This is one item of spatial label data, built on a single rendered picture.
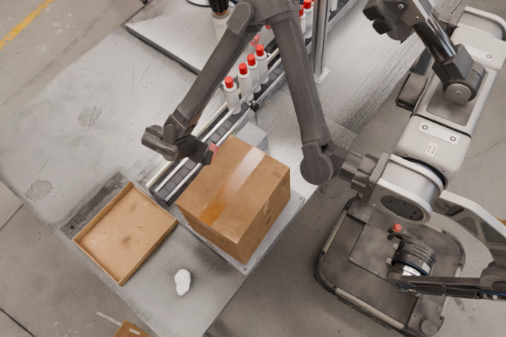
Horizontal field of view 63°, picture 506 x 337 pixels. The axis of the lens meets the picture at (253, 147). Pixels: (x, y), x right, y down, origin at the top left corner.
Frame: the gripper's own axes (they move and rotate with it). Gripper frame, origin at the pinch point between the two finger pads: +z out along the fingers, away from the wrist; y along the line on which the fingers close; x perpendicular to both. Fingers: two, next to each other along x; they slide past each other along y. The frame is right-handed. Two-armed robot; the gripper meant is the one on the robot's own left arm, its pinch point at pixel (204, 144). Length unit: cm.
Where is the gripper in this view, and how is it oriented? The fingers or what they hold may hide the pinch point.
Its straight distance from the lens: 134.1
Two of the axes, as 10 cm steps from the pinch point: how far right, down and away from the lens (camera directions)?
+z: 3.9, -1.1, 9.1
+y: -8.6, -3.9, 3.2
